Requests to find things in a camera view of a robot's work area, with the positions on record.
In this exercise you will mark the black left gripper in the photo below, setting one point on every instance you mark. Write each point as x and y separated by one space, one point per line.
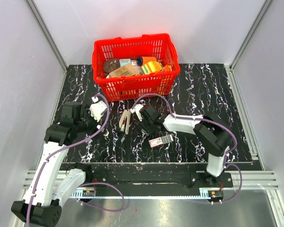
86 113

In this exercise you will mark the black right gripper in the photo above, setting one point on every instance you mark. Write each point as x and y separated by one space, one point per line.
141 125

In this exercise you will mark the red white staple box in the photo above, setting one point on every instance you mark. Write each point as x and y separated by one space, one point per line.
160 141

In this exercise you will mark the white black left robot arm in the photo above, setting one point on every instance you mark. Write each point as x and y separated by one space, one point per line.
43 201

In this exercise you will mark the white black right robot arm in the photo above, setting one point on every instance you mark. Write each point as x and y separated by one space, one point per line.
211 131

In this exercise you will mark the red plastic basket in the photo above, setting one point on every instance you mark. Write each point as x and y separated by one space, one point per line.
158 45

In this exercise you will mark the yellow green sponge pack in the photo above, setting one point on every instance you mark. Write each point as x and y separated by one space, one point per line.
151 67

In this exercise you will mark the brown cardboard box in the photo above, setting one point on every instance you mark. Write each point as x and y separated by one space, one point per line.
125 71

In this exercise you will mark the orange snack packet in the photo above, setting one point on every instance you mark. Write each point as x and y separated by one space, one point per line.
166 68

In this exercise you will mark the orange cylindrical can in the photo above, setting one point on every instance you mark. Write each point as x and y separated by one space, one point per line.
141 60

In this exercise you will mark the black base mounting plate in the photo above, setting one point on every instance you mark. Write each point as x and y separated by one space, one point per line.
160 180

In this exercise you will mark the brown round cookie pack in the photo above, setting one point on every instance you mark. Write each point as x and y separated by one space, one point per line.
111 65

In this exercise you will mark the teal white small box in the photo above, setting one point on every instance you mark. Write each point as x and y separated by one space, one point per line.
123 62

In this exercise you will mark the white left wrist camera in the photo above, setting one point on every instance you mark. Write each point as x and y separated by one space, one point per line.
97 108

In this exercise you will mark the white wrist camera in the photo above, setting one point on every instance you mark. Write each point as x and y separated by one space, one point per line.
97 108
136 110

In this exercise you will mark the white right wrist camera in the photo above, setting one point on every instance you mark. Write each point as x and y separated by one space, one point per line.
136 110

